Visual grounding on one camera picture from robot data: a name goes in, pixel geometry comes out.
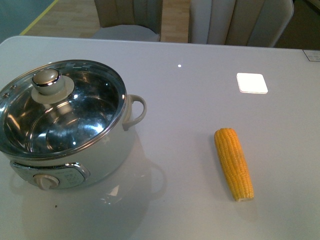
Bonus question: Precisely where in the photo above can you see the white label sticker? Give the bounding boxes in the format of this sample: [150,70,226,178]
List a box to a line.
[302,49,320,62]

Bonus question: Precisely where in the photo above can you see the beige chair right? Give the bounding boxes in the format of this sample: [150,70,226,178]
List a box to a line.
[188,0,294,48]

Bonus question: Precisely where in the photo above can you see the glass pot lid with knob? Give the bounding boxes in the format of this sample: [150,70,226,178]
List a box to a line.
[0,59,127,161]

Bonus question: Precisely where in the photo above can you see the yellow corn cob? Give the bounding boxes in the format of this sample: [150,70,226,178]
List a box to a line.
[214,128,254,202]

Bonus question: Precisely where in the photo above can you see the beige chair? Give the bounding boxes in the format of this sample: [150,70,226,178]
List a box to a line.
[92,0,163,42]
[188,0,294,48]

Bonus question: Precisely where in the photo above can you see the white electric cooking pot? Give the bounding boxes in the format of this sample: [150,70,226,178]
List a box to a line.
[0,59,148,192]

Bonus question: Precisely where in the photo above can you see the beige chair left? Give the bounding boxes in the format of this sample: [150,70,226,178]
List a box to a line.
[92,0,163,42]

